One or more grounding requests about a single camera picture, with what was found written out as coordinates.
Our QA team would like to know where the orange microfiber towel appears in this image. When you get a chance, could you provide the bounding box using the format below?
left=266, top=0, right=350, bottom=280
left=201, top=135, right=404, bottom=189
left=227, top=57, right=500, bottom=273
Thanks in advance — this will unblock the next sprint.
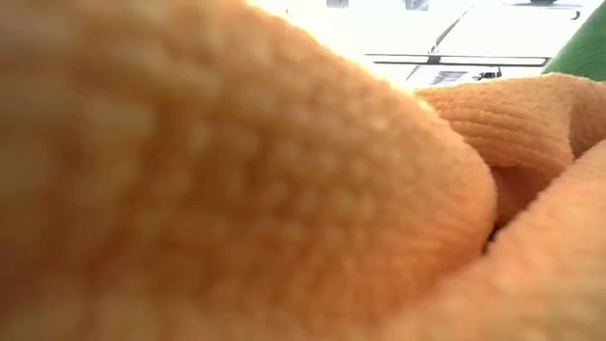
left=0, top=0, right=606, bottom=341

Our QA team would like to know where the long black ceiling light bar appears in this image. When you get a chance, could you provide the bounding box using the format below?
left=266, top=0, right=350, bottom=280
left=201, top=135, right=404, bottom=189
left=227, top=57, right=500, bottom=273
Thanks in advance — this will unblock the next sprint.
left=364, top=52, right=553, bottom=67

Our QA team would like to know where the black ceiling rail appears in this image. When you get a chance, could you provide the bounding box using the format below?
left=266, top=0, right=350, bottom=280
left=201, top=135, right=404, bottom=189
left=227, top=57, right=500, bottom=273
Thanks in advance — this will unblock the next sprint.
left=504, top=0, right=584, bottom=9

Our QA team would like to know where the small black ceiling fixture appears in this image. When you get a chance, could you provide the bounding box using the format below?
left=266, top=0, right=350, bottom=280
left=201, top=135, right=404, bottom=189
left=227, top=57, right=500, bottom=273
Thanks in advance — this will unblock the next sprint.
left=472, top=67, right=503, bottom=81

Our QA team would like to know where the green microfiber towel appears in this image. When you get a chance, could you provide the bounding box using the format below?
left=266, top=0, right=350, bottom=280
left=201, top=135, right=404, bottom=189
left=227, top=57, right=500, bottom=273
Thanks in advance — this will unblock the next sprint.
left=542, top=8, right=606, bottom=82

